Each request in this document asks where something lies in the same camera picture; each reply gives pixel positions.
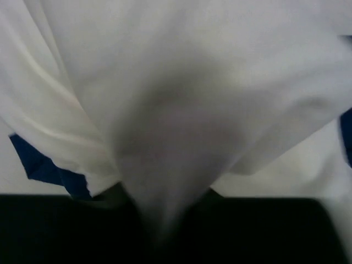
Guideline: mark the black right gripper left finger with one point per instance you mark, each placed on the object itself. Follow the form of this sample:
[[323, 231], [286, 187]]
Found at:
[[59, 229]]

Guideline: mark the blue t shirt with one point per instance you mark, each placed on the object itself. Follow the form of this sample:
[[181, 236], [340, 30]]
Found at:
[[46, 167]]

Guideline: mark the white t shirt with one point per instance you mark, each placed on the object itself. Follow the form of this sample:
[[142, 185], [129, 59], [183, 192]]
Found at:
[[168, 96]]

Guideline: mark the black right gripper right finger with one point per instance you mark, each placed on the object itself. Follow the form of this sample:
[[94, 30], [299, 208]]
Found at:
[[258, 230]]

